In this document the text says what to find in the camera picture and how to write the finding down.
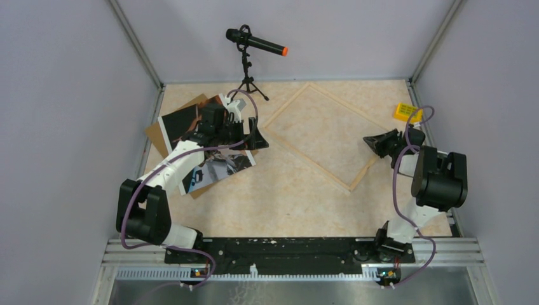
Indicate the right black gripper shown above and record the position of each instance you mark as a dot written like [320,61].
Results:
[377,142]

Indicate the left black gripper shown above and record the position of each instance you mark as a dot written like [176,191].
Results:
[255,142]

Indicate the light wooden picture frame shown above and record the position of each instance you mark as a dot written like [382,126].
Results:
[325,132]

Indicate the printed photo sheet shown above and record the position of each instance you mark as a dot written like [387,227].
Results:
[218,165]

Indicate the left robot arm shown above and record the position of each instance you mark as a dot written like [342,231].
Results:
[143,209]

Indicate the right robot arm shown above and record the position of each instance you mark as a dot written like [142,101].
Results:
[439,183]

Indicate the yellow rectangular block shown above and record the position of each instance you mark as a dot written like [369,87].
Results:
[405,111]

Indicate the black tripod mic stand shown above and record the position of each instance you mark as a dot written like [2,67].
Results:
[248,81]

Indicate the black microphone orange tip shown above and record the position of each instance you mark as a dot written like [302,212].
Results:
[257,41]

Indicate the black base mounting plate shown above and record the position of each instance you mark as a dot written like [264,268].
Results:
[288,256]

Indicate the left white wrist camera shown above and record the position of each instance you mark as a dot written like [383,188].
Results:
[234,108]

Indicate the aluminium rail front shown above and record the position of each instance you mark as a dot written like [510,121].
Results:
[446,271]

